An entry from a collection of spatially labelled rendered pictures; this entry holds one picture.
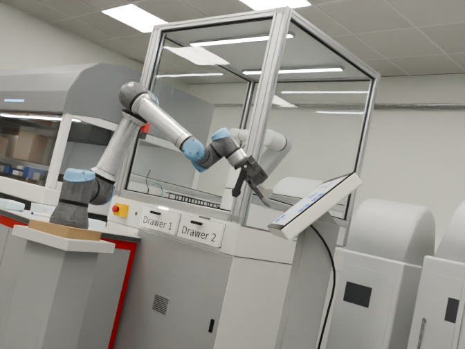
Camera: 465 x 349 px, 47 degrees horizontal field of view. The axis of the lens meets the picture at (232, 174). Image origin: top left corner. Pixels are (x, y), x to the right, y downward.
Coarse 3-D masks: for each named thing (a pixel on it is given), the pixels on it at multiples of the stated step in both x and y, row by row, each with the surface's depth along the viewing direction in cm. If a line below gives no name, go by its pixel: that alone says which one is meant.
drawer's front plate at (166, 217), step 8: (144, 208) 288; (152, 208) 284; (144, 216) 287; (152, 216) 282; (160, 216) 278; (168, 216) 274; (176, 216) 270; (144, 224) 286; (160, 224) 277; (168, 224) 273; (176, 224) 269; (168, 232) 272; (176, 232) 270
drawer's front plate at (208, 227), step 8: (184, 216) 266; (184, 224) 265; (192, 224) 261; (208, 224) 254; (216, 224) 251; (224, 224) 249; (184, 232) 264; (208, 232) 253; (216, 232) 250; (200, 240) 255; (208, 240) 252; (216, 240) 249
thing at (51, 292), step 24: (48, 240) 197; (72, 240) 195; (24, 264) 205; (48, 264) 200; (72, 264) 203; (24, 288) 203; (48, 288) 199; (72, 288) 205; (24, 312) 201; (48, 312) 197; (72, 312) 207; (24, 336) 199; (48, 336) 198; (72, 336) 210
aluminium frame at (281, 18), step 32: (160, 32) 316; (320, 32) 272; (352, 64) 300; (256, 96) 253; (256, 128) 249; (128, 160) 310; (256, 160) 246; (128, 192) 303; (352, 192) 312; (256, 224) 251
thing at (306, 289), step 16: (320, 224) 192; (304, 240) 192; (320, 240) 192; (336, 240) 192; (304, 256) 191; (320, 256) 191; (304, 272) 191; (320, 272) 191; (288, 288) 202; (304, 288) 190; (320, 288) 190; (288, 304) 194; (304, 304) 190; (320, 304) 190; (288, 320) 189; (304, 320) 189; (320, 320) 190; (288, 336) 189; (304, 336) 189
